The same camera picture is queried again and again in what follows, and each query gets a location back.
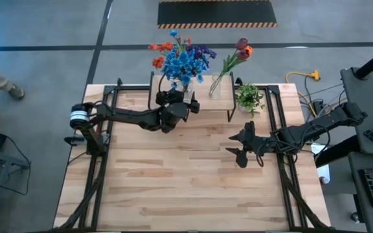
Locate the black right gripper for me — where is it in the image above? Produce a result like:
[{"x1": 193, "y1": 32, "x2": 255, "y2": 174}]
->
[{"x1": 225, "y1": 121, "x2": 267, "y2": 168}]

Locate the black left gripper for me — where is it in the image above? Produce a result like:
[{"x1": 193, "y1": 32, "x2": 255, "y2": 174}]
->
[{"x1": 156, "y1": 90, "x2": 201, "y2": 133}]

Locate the squat textured glass vase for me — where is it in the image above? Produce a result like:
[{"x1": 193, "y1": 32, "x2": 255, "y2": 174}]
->
[{"x1": 180, "y1": 79, "x2": 195, "y2": 104}]

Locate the tall smooth glass carafe vase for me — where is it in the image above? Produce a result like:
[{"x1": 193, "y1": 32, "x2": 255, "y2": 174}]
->
[{"x1": 208, "y1": 72, "x2": 222, "y2": 100}]

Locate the dense blue flower bunch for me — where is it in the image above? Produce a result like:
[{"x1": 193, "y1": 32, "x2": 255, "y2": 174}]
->
[{"x1": 162, "y1": 48, "x2": 207, "y2": 87}]

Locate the red poppy flower bunch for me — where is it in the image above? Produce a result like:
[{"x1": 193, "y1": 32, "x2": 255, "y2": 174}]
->
[{"x1": 147, "y1": 36, "x2": 192, "y2": 71}]

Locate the purple flower bunch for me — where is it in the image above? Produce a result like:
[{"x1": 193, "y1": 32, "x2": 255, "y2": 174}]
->
[{"x1": 186, "y1": 44, "x2": 218, "y2": 61}]

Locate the pinkish red artificial tulip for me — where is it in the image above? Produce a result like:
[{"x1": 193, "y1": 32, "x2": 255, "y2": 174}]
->
[{"x1": 210, "y1": 49, "x2": 251, "y2": 98}]

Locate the wooden shelf with black legs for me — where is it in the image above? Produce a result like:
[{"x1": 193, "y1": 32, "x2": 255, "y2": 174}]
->
[{"x1": 147, "y1": 71, "x2": 238, "y2": 123}]

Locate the green potted plant white pot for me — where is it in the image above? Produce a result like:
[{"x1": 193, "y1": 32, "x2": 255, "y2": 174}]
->
[{"x1": 235, "y1": 82, "x2": 266, "y2": 118}]

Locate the white box beside table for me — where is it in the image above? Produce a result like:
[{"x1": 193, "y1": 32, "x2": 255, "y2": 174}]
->
[{"x1": 311, "y1": 144, "x2": 332, "y2": 185}]

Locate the black hazard striped floor mat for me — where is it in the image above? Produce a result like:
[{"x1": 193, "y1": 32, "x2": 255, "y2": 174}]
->
[{"x1": 157, "y1": 0, "x2": 278, "y2": 29}]

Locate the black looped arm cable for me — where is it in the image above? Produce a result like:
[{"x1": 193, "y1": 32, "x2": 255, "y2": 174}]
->
[{"x1": 157, "y1": 72, "x2": 172, "y2": 98}]

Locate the yellow extension cord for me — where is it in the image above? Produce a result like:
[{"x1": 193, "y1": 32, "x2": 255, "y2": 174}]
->
[{"x1": 285, "y1": 70, "x2": 322, "y2": 114}]

